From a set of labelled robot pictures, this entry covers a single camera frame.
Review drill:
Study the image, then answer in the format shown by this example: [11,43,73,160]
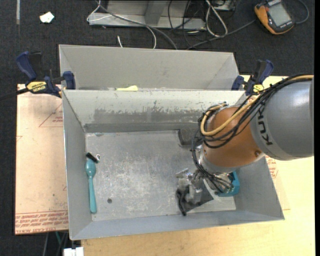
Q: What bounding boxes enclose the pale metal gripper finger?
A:
[175,168,190,179]
[185,186,202,204]

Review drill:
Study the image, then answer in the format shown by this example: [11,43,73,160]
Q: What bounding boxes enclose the dark grey flat block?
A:
[177,129,201,148]

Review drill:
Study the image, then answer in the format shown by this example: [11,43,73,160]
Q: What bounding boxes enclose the blue box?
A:
[216,171,241,198]

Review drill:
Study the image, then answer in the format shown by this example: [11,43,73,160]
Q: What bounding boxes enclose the grey metal bin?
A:
[58,44,285,241]

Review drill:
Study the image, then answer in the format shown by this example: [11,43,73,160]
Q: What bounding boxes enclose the teal plastic spoon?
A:
[85,158,98,215]

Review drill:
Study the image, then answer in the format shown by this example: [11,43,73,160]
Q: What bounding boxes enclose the small black clip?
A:
[85,152,101,164]

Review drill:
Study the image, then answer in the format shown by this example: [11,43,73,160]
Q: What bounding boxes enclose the yellow flat piece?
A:
[115,85,139,92]

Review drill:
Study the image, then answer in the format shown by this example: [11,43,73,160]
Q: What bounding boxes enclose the brown cardboard board, red print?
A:
[14,83,291,236]

